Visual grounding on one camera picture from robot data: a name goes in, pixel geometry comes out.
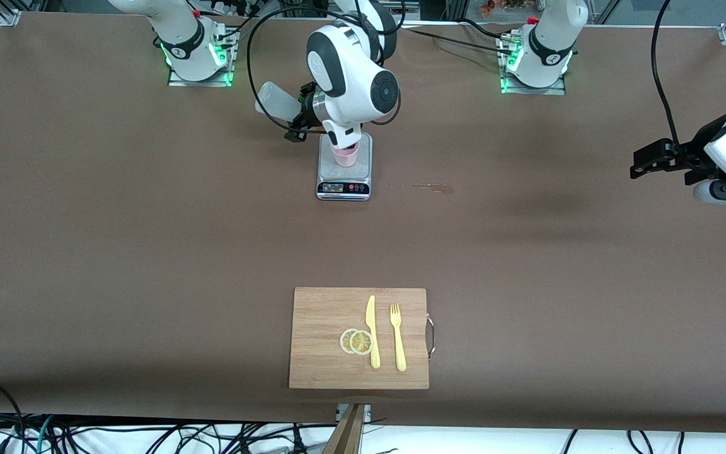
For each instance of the yellow plastic knife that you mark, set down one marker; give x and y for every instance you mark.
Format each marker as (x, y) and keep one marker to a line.
(370, 315)

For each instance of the silver digital kitchen scale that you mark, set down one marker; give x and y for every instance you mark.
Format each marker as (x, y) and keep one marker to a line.
(363, 167)

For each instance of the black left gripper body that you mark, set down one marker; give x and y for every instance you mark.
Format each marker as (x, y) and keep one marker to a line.
(694, 153)

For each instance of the lemon slice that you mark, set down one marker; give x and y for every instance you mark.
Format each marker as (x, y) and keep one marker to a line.
(344, 341)
(361, 342)

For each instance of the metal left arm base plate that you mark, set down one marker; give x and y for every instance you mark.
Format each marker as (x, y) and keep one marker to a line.
(536, 91)

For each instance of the orange toy food pile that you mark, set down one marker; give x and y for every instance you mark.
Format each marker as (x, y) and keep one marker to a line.
(489, 7)

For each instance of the metal table clamp bracket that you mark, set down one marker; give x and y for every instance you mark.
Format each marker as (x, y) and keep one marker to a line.
(367, 413)

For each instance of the wooden cutting board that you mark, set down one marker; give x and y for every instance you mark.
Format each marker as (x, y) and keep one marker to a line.
(319, 328)

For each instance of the yellow plastic fork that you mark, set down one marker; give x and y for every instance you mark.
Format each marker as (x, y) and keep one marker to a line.
(399, 347)

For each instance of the pink plastic cup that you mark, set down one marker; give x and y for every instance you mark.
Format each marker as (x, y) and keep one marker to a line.
(344, 157)

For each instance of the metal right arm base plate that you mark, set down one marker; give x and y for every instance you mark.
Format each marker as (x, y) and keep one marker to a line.
(202, 83)

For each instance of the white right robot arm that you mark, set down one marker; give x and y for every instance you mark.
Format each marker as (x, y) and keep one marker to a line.
(350, 69)

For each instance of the wooden post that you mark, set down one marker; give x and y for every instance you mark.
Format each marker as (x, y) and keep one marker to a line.
(347, 435)

